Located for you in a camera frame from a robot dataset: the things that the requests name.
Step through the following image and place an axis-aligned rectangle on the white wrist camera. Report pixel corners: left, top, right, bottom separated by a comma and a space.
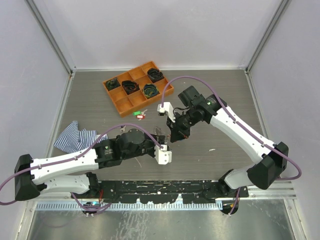
154, 144, 172, 165
157, 102, 176, 123

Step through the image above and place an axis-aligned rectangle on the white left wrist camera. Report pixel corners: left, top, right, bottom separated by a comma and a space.
154, 144, 172, 165

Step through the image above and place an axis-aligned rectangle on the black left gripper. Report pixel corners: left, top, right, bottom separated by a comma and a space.
122, 132, 165, 161

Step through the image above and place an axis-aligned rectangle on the key with red tag left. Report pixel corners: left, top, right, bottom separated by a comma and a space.
136, 114, 146, 120

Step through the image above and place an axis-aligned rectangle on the slotted cable duct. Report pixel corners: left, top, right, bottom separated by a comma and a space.
35, 200, 223, 211

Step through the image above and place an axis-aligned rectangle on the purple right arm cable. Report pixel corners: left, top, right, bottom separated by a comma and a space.
160, 75, 302, 216

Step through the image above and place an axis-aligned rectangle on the dark rolled tie far left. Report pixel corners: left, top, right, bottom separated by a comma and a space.
104, 77, 120, 91

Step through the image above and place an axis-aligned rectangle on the blue yellow rolled tie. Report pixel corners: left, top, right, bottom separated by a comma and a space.
142, 83, 160, 99

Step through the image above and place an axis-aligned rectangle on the blue striped cloth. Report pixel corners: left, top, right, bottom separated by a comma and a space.
53, 121, 100, 154

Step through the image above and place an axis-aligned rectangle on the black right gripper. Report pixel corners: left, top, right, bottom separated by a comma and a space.
166, 107, 199, 142

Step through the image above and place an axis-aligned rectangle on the left aluminium frame post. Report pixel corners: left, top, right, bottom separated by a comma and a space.
24, 0, 77, 75

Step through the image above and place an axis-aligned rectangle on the black mounting base plate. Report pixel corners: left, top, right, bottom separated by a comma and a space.
75, 180, 237, 204

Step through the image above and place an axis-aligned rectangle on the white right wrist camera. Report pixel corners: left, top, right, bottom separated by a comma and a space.
157, 102, 176, 123

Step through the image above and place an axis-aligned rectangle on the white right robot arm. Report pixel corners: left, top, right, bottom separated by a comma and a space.
157, 86, 289, 197

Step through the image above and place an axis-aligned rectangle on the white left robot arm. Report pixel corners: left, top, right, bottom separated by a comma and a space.
14, 128, 172, 201

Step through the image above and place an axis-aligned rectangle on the orange compartment tray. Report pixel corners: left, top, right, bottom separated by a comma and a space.
102, 61, 174, 118

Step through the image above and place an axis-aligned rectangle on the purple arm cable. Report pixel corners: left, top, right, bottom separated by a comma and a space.
160, 75, 302, 216
0, 123, 167, 206

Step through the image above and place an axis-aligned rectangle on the aluminium corner post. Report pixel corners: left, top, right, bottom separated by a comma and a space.
245, 0, 291, 73

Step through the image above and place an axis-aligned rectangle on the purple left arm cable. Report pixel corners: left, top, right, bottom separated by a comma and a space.
0, 123, 167, 206

